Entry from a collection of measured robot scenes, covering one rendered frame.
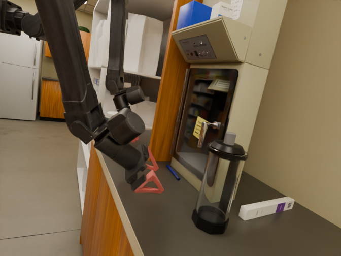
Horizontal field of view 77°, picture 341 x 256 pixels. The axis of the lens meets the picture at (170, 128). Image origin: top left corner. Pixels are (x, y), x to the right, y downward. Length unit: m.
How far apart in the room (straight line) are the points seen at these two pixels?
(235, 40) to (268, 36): 0.13
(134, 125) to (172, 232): 0.29
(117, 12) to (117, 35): 0.08
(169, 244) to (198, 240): 0.08
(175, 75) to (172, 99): 0.11
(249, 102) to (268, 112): 0.43
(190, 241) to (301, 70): 0.84
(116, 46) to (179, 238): 0.71
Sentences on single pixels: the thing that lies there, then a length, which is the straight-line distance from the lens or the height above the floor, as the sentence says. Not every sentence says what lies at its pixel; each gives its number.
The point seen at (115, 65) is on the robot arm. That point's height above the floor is 1.34.
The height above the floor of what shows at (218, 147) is 1.17.
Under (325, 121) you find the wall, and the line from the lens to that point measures 1.02.
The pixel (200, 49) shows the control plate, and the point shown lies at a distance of 0.81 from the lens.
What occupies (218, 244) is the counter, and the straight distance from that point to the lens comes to 0.62.
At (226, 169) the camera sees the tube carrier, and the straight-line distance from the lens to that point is 0.56.
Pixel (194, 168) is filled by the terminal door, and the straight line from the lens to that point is 0.83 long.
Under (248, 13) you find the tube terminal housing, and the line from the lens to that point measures 0.77.
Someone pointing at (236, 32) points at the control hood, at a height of 1.48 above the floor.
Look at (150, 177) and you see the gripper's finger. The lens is 0.52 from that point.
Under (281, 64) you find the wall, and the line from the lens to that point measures 1.18.
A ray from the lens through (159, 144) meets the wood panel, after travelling 1.02.
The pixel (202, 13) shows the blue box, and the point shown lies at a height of 1.57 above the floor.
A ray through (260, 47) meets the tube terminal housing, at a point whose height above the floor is 1.47.
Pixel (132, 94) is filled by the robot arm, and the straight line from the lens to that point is 0.89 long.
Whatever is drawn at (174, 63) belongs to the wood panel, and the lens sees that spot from 0.99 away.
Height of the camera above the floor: 1.30
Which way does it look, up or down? 11 degrees down
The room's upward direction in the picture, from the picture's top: 11 degrees clockwise
